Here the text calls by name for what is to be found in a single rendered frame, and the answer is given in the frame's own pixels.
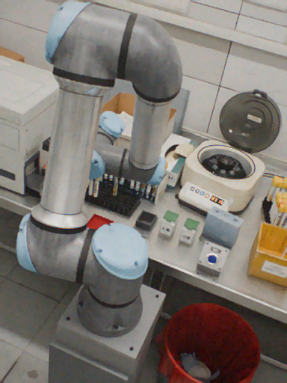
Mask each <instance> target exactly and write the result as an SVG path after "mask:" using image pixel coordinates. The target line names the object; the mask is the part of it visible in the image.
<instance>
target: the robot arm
mask: <svg viewBox="0 0 287 383"><path fill-rule="evenodd" d="M44 55H45V59H46V61H48V62H49V63H50V64H51V65H54V66H53V71H52V76H53V77H54V79H55V81H56V82H57V83H58V84H59V90H58V94H57V99H56V105H55V115H54V120H53V125H52V135H51V136H49V138H47V139H46V140H45V141H43V146H42V150H45V151H46V152H49V155H48V156H47V161H46V171H45V176H44V182H43V192H42V197H41V202H40V203H39V204H38V205H36V206H34V207H33V209H32V211H31V213H29V214H26V215H25V216H24V217H23V220H22V222H21V224H20V227H19V233H18V237H17V246H16V250H17V257H18V261H19V264H20V265H21V266H22V267H23V268H24V269H25V270H29V271H31V272H35V273H36V274H39V275H49V276H52V277H56V278H62V280H65V281H72V282H75V283H80V284H85V285H84V286H83V288H82V289H81V292H80V294H79V297H78V298H77V305H76V310H77V315H78V317H79V319H80V321H81V323H82V324H83V326H84V327H85V328H86V329H89V330H90V332H92V333H94V334H96V335H99V336H102V337H120V336H123V335H125V334H128V333H130V332H131V331H132V330H133V329H134V328H135V327H136V326H137V324H138V323H139V322H140V320H141V316H142V313H143V300H142V297H141V285H142V282H143V279H144V273H145V271H146V268H147V257H148V247H147V244H146V241H145V240H144V239H143V237H142V235H141V234H140V233H139V232H137V231H136V230H135V229H133V227H130V226H128V225H125V224H121V223H110V224H109V225H107V224H104V225H102V226H101V227H100V228H99V229H98V230H94V229H91V227H87V220H89V219H87V215H86V214H85V213H84V211H83V205H84V197H85V193H86V188H87V181H88V180H97V179H100V178H101V176H102V175H103V174H110V175H113V176H116V177H120V178H124V179H127V180H134V181H137V182H142V183H144V184H152V185H160V184H161V181H162V178H163V174H164V169H165V165H166V159H165V158H162V156H161V149H162V144H163V141H164V134H165V131H166V126H167V121H168V116H170V110H171V106H172V101H173V100H174V99H175V98H176V96H177V95H178V93H179V92H180V91H181V87H182V80H183V69H182V60H181V57H180V54H179V52H178V49H177V48H176V45H175V43H174V41H173V39H172V37H171V36H170V35H169V34H168V33H167V31H166V30H165V29H164V28H163V27H162V26H161V25H160V24H158V23H157V22H156V21H155V20H154V19H151V18H149V17H146V16H142V15H135V14H132V13H129V12H125V11H121V10H115V9H111V8H108V7H101V6H97V5H93V4H92V3H81V1H73V0H71V1H66V2H65V3H63V4H62V5H61V6H60V7H59V9H58V11H56V12H55V15H54V17H53V19H52V23H51V25H50V27H49V32H48V36H47V39H46V42H45V53H44ZM115 79H121V80H125V81H130V82H132V87H133V90H134V92H135V93H136V94H135V108H134V115H133V122H132V136H131V143H130V150H128V149H124V148H121V147H118V146H114V143H115V141H116V140H117V139H118V138H120V136H121V134H122V133H123V132H124V129H125V125H124V122H123V120H122V119H121V118H120V116H118V115H117V114H115V113H113V112H112V111H105V112H103V113H102V114H101V112H102V104H103V100H104V95H105V94H106V93H107V92H109V91H111V90H112V89H114V83H115Z"/></svg>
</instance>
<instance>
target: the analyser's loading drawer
mask: <svg viewBox="0 0 287 383"><path fill-rule="evenodd" d="M43 182H44V176H42V175H39V174H37V166H36V167H35V169H34V170H32V171H31V172H30V173H29V174H28V175H26V176H25V186H26V187H29V188H30V189H33V190H35V191H37V192H40V195H42V192H43Z"/></svg>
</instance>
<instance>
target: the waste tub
mask: <svg viewBox="0 0 287 383"><path fill-rule="evenodd" d="M286 246H287V230H286V229H283V227H278V226H275V225H272V224H268V223H265V222H262V223H260V226H259V230H258V232H257V234H256V238H255V240H254V242H253V246H252V251H251V255H250V260H249V265H248V269H247V274H248V275H250V276H253V277H256V278H260V279H263V280H264V281H267V282H270V283H273V284H277V285H280V286H283V287H287V251H286V253H285V255H284V257H281V256H282V255H283V253H284V251H285V249H286Z"/></svg>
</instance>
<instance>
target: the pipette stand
mask: <svg viewBox="0 0 287 383"><path fill-rule="evenodd" d="M225 214H226V211H224V210H222V209H218V207H216V206H214V205H213V207H212V208H211V210H210V211H208V213H207V216H206V221H205V224H204V226H203V231H202V234H201V235H200V236H199V239H201V240H203V241H204V242H211V243H214V244H216V245H219V246H222V247H225V248H226V249H228V250H229V251H231V250H232V247H233V245H234V244H235V242H236V240H237V236H238V232H239V230H241V226H242V224H243V221H244V220H243V219H241V218H239V217H238V216H236V215H233V214H231V213H227V216H225Z"/></svg>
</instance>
